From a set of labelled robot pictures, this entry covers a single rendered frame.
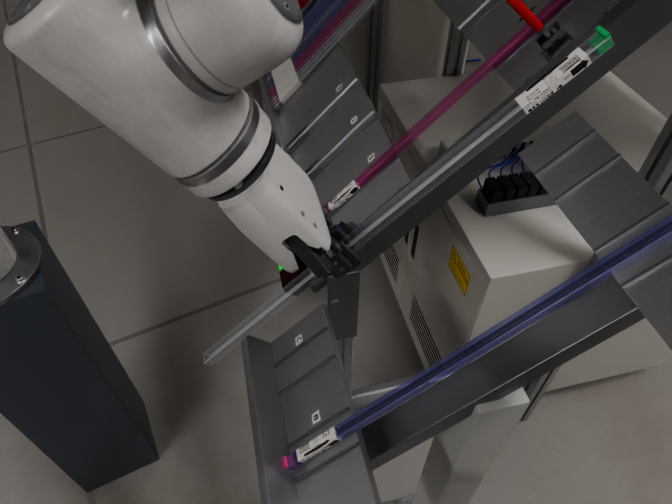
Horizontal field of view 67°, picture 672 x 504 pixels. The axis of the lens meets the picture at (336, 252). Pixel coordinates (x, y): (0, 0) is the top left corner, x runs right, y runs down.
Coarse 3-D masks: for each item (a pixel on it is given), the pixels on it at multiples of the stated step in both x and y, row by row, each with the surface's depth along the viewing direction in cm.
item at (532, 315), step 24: (648, 240) 42; (600, 264) 44; (624, 264) 43; (576, 288) 44; (528, 312) 47; (480, 336) 49; (504, 336) 47; (456, 360) 49; (408, 384) 52; (432, 384) 51; (384, 408) 53; (336, 432) 56; (288, 456) 59
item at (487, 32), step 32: (448, 0) 84; (480, 0) 78; (544, 0) 69; (576, 0) 65; (608, 0) 62; (480, 32) 76; (512, 32) 71; (576, 32) 64; (512, 64) 69; (544, 64) 65
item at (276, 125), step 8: (264, 80) 117; (264, 88) 114; (264, 96) 112; (272, 104) 110; (272, 112) 107; (272, 120) 106; (280, 120) 108; (272, 128) 104; (280, 128) 105; (280, 136) 102; (280, 144) 100
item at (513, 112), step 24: (600, 48) 40; (504, 120) 43; (480, 144) 44; (432, 168) 47; (456, 168) 46; (408, 192) 47; (384, 216) 48; (360, 240) 50; (288, 288) 54; (264, 312) 55; (240, 336) 57; (216, 360) 59
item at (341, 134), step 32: (320, 96) 100; (352, 96) 93; (288, 128) 104; (320, 128) 96; (352, 128) 89; (384, 128) 84; (320, 160) 91; (352, 160) 85; (320, 192) 88; (384, 192) 77
